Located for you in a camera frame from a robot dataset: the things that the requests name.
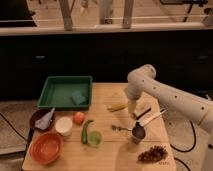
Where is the green plastic tray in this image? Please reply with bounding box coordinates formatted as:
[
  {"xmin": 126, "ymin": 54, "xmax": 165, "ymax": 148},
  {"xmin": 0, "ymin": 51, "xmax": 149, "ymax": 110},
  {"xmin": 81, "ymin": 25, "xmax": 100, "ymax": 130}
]
[{"xmin": 37, "ymin": 76, "xmax": 92, "ymax": 110}]

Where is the white cup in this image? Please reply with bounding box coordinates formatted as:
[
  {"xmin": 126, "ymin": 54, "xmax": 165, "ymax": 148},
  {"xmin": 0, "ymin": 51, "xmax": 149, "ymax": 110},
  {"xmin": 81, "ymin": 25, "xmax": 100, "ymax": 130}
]
[{"xmin": 55, "ymin": 117, "xmax": 72, "ymax": 136}]

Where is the orange bowl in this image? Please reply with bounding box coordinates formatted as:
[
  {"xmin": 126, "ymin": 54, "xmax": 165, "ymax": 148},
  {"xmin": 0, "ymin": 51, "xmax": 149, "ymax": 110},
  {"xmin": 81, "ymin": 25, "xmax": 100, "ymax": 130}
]
[{"xmin": 29, "ymin": 132, "xmax": 63, "ymax": 165}]

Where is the wooden cutting board table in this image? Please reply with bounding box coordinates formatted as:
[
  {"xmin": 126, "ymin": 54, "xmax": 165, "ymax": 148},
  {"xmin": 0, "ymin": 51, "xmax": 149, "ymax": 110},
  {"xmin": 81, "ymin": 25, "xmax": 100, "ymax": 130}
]
[{"xmin": 22, "ymin": 83, "xmax": 176, "ymax": 171}]

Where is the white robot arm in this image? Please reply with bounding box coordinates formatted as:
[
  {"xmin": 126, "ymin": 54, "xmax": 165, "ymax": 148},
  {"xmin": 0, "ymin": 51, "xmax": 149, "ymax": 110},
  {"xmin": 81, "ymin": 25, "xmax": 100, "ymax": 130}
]
[{"xmin": 125, "ymin": 64, "xmax": 213, "ymax": 171}]

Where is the dark metal cup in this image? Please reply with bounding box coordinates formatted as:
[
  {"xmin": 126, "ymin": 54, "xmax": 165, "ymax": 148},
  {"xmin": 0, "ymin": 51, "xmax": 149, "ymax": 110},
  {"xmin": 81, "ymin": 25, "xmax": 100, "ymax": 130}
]
[{"xmin": 131, "ymin": 122, "xmax": 146, "ymax": 144}]

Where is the yellow banana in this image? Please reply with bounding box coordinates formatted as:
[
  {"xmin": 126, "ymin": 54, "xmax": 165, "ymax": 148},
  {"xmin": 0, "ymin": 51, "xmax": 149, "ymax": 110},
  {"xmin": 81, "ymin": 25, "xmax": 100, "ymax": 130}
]
[{"xmin": 107, "ymin": 104, "xmax": 127, "ymax": 112}]

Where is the grey crumpled cloth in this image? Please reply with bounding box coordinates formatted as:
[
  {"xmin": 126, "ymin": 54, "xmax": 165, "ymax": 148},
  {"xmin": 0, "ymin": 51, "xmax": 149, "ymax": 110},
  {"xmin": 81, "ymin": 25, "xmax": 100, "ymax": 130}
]
[{"xmin": 35, "ymin": 108, "xmax": 55, "ymax": 130}]

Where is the teal sponge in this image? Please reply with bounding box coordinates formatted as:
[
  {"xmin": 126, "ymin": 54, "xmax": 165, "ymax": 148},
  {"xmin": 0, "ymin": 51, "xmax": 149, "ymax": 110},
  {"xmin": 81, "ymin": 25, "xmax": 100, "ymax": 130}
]
[{"xmin": 71, "ymin": 91, "xmax": 86, "ymax": 105}]

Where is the metal fork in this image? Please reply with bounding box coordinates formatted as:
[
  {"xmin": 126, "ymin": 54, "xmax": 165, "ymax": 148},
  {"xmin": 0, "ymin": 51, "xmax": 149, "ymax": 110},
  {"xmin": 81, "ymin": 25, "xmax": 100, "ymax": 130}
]
[{"xmin": 111, "ymin": 125, "xmax": 132, "ymax": 131}]

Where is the orange tomato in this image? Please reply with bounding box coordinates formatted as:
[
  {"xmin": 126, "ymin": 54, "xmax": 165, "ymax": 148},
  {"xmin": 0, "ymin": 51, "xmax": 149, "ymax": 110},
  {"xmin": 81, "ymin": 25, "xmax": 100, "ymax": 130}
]
[{"xmin": 73, "ymin": 112, "xmax": 85, "ymax": 125}]

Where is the black cable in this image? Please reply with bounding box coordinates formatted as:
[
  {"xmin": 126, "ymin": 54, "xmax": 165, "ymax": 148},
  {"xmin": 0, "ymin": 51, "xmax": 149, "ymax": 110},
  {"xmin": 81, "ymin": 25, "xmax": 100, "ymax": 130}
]
[{"xmin": 169, "ymin": 120, "xmax": 198, "ymax": 154}]

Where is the green cucumber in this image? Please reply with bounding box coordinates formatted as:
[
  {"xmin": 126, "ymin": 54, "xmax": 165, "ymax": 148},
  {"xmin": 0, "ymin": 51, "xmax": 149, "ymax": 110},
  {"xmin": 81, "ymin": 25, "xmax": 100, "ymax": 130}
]
[{"xmin": 81, "ymin": 120, "xmax": 94, "ymax": 144}]

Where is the bunch of dark grapes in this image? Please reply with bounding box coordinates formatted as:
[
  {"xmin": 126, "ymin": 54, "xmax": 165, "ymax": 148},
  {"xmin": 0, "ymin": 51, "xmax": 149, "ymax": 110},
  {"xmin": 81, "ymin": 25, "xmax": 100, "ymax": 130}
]
[{"xmin": 138, "ymin": 146, "xmax": 168, "ymax": 163}]

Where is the dark brown bowl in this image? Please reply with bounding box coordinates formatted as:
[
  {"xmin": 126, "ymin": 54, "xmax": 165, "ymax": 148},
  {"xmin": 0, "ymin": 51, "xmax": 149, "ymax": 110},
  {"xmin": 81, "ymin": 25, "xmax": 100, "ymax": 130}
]
[{"xmin": 29, "ymin": 109, "xmax": 55, "ymax": 132}]

